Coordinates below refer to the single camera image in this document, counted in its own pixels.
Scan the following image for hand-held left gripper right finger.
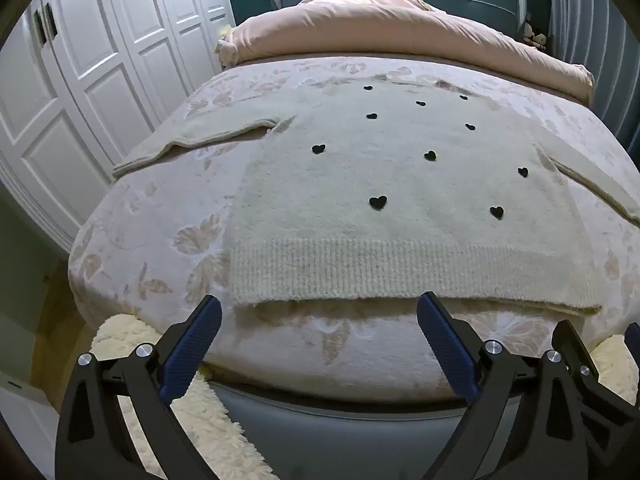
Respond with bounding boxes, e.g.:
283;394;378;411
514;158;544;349
417;291;586;480

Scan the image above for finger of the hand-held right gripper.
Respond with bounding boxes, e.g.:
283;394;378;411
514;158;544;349
624;321;640;361
552;319;640;461

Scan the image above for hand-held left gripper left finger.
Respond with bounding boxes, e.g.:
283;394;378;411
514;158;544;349
55;296;222;480

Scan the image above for cream sweater with black hearts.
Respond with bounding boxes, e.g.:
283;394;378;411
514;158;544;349
112;77;640;317

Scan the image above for cream fluffy fleece rug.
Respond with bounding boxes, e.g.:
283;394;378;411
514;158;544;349
90;312;640;480

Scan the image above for white low cabinet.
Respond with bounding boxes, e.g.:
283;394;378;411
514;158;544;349
0;370;56;480

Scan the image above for white panelled wardrobe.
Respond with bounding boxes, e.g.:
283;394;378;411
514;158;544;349
0;0;236;256

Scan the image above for small plush toys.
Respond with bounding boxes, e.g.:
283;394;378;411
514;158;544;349
520;20;548;53

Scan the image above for grey striped curtain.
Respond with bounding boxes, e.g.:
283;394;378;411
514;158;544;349
547;0;640;151

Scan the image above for pink duvet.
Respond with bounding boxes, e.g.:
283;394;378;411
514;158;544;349
215;0;596;106

